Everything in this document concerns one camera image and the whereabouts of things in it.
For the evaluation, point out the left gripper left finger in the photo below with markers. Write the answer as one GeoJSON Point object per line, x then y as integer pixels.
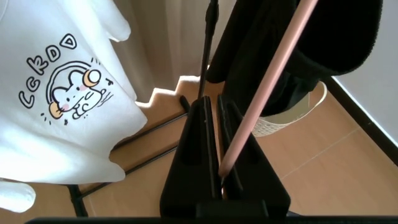
{"type": "Point", "coordinates": [189, 174]}

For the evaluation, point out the black garment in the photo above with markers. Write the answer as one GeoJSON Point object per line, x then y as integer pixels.
{"type": "Point", "coordinates": [248, 46]}

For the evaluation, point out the black clothes rack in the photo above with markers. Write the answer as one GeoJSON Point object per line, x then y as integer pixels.
{"type": "Point", "coordinates": [210, 31]}

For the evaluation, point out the white laundry basket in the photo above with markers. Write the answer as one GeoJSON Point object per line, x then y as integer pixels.
{"type": "Point", "coordinates": [280, 124]}

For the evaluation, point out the white garment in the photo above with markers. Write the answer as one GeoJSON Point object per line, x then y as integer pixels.
{"type": "Point", "coordinates": [46, 140]}

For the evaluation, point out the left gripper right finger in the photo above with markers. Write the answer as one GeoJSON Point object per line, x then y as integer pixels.
{"type": "Point", "coordinates": [261, 183]}

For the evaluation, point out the pink clothes hanger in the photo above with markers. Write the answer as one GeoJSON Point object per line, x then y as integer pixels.
{"type": "Point", "coordinates": [273, 71]}

